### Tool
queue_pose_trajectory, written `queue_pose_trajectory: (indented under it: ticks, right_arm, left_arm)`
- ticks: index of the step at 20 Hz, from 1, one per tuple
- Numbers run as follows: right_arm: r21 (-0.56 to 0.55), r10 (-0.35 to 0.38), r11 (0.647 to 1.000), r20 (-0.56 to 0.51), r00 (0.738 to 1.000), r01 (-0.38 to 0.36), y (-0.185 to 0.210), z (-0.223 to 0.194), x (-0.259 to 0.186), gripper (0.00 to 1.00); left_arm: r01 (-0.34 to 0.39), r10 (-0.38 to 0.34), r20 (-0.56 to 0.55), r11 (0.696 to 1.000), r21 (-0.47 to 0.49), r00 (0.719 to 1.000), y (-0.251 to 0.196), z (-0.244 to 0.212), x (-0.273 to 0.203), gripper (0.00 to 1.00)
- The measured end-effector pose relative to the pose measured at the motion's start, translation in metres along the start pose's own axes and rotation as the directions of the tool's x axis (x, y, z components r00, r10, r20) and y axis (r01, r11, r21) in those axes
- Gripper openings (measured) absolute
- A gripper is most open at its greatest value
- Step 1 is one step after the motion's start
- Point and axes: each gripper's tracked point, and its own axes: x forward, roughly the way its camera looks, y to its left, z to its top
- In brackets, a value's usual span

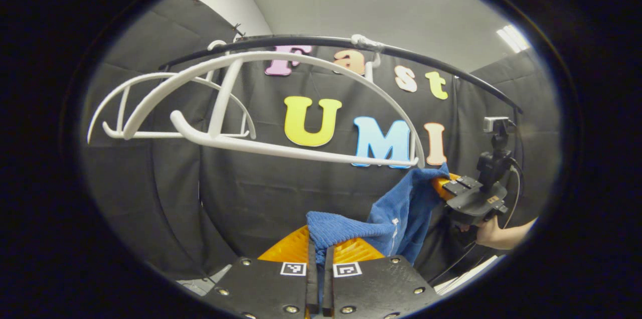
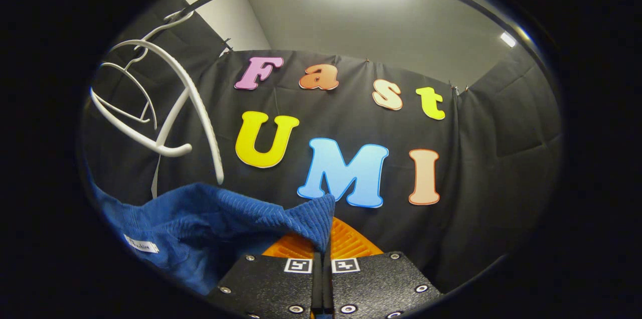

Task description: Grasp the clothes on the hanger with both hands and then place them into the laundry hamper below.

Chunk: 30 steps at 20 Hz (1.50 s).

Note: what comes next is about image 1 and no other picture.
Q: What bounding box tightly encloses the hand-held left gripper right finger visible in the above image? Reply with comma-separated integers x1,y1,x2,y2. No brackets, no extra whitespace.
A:
321,237,443,319

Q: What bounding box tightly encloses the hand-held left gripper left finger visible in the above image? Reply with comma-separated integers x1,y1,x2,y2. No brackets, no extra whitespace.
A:
202,225,320,319

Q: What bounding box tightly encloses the blue corduroy jacket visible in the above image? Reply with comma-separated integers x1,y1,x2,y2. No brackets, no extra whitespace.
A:
306,163,452,265

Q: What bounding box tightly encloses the white hanger with taped hook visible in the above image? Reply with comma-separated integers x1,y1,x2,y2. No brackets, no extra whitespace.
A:
123,51,427,169

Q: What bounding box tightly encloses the white plastic hanger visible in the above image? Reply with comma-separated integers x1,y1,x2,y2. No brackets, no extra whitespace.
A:
87,40,257,141

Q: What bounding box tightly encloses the black clothes rack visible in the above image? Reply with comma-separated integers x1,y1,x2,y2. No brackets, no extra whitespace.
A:
150,34,525,269

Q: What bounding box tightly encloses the black backdrop cloth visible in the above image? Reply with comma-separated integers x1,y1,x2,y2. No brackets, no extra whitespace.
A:
80,0,560,279

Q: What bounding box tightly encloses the ceiling light panel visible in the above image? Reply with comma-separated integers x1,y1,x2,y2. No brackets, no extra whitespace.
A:
497,25,531,54

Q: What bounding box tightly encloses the black cable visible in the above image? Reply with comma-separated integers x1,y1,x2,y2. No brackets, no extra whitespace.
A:
504,118,526,229

